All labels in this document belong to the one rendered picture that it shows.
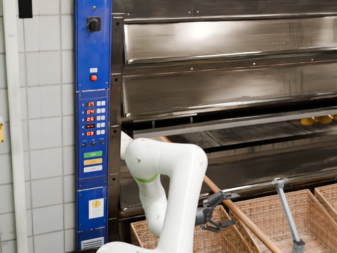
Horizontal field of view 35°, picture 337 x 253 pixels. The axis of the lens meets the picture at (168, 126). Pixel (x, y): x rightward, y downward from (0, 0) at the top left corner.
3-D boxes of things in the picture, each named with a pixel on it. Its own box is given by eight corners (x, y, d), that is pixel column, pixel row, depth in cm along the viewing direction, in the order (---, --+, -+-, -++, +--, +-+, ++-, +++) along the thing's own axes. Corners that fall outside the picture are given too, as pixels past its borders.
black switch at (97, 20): (87, 31, 230) (87, 6, 226) (100, 30, 233) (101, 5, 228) (89, 33, 227) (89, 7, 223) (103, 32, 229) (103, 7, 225)
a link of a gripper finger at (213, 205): (203, 211, 230) (201, 210, 229) (222, 193, 230) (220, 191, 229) (207, 216, 226) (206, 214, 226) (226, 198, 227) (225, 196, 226)
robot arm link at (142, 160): (157, 167, 178) (162, 134, 183) (119, 163, 179) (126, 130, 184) (160, 185, 194) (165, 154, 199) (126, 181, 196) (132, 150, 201)
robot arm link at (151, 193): (135, 186, 195) (164, 177, 195) (127, 158, 199) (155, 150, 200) (144, 215, 227) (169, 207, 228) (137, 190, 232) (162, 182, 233)
